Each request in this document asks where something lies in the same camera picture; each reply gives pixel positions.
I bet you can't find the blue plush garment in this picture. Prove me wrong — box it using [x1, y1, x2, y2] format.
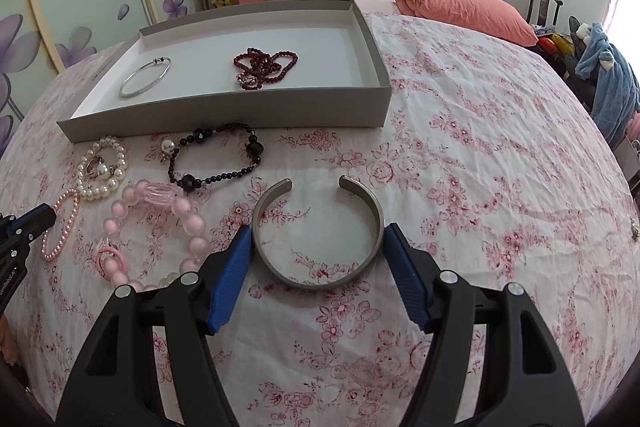
[575, 23, 640, 148]

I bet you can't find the black bead bracelet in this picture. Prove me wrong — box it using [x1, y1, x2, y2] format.
[167, 122, 263, 196]

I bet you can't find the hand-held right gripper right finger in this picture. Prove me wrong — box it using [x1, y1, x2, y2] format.
[384, 223, 586, 427]

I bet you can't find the colourful toy pile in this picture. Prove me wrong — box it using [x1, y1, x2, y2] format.
[535, 24, 583, 68]

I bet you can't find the pink floral bedsheet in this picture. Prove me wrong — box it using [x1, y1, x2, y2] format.
[0, 9, 640, 427]

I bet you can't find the white pearl bracelet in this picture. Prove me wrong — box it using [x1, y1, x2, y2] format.
[77, 136, 127, 204]

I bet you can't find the thin silver bangle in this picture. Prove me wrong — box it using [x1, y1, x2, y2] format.
[119, 56, 172, 100]

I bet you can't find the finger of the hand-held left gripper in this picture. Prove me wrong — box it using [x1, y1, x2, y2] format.
[0, 203, 57, 253]

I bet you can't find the orange folded quilt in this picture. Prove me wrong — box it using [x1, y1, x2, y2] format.
[395, 0, 540, 48]

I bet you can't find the dark red bead necklace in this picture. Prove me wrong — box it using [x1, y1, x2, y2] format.
[232, 48, 299, 92]

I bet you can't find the small pink pearl bracelet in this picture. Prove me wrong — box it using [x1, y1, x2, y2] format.
[41, 188, 81, 263]

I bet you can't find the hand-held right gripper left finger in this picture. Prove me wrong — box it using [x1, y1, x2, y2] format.
[55, 224, 253, 427]

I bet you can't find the large pink bead bracelet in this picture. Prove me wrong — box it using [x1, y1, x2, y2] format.
[94, 179, 211, 290]

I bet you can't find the black wooden chair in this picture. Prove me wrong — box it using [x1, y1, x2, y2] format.
[527, 0, 564, 26]

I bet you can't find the silver cuff bangle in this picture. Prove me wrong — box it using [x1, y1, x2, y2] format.
[251, 176, 385, 292]

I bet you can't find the grey cardboard box tray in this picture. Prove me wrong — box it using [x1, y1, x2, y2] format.
[56, 0, 392, 144]

